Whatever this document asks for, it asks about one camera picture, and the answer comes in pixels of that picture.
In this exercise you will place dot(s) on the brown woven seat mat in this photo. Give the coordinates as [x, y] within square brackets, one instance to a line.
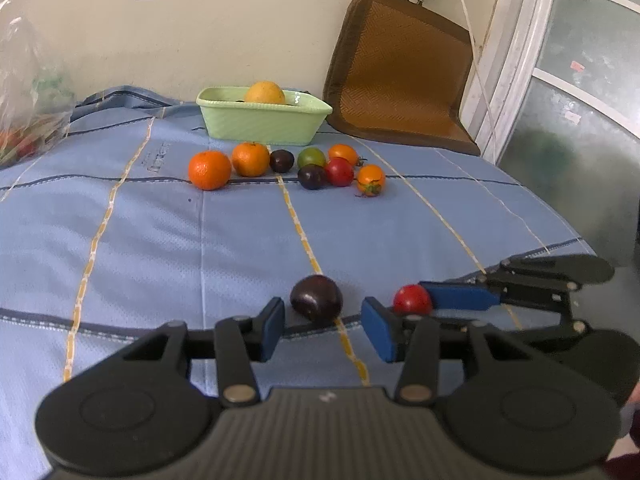
[400, 70]

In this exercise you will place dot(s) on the clear plastic bag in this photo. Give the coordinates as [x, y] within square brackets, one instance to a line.
[25, 85]

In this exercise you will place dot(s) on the orange tomato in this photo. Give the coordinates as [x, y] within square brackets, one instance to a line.
[370, 178]
[343, 153]

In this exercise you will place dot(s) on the light green plastic basin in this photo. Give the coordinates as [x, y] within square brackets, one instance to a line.
[260, 122]

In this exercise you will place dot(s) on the yellow orange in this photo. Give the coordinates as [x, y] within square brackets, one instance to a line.
[265, 93]

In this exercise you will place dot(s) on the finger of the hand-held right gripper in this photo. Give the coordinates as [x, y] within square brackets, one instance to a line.
[575, 327]
[460, 296]

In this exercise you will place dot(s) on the blue striped blanket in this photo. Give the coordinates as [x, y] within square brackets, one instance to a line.
[200, 240]

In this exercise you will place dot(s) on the white framed glass door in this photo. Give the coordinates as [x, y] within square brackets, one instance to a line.
[570, 110]

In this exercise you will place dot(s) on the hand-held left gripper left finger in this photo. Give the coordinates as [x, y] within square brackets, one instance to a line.
[272, 329]

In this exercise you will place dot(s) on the dark purple plum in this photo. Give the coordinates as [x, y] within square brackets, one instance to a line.
[282, 161]
[312, 178]
[316, 297]

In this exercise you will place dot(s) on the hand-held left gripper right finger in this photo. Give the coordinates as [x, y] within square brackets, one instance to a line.
[376, 331]

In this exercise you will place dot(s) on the red tomato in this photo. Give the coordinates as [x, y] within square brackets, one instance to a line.
[411, 300]
[340, 172]

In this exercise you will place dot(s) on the green tomato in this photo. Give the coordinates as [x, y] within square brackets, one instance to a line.
[311, 156]

